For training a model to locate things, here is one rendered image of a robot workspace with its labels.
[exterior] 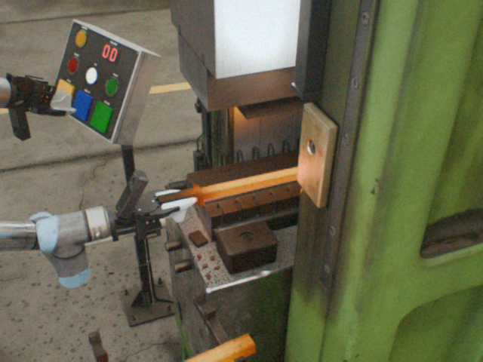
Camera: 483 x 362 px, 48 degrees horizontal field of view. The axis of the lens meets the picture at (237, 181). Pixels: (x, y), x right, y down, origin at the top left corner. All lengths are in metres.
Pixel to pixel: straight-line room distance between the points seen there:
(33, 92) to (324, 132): 0.82
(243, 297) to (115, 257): 1.42
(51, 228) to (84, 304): 1.23
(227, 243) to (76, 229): 0.33
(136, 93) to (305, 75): 0.78
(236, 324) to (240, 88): 0.56
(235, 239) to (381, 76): 0.57
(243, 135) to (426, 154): 0.75
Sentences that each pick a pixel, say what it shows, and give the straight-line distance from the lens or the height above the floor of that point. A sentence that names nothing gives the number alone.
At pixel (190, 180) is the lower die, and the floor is 0.98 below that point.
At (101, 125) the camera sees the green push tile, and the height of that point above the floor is 0.99.
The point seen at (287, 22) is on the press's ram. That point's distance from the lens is 1.03.
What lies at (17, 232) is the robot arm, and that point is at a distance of 1.37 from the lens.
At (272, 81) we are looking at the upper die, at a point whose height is 1.31.
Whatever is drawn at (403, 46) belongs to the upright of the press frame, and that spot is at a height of 1.54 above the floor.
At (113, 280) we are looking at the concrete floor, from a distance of 2.53.
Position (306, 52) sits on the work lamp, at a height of 1.46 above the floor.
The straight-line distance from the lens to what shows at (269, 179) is 1.35.
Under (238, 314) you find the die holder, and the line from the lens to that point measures 1.31.
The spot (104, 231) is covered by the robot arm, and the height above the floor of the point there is 0.99.
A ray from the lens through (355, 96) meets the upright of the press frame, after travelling 0.86.
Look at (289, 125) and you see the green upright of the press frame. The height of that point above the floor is 1.02.
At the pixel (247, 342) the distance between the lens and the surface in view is 1.01.
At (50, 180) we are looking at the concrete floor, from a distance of 3.18.
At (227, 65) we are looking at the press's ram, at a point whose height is 1.39.
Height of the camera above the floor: 1.82
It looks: 37 degrees down
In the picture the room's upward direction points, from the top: 1 degrees clockwise
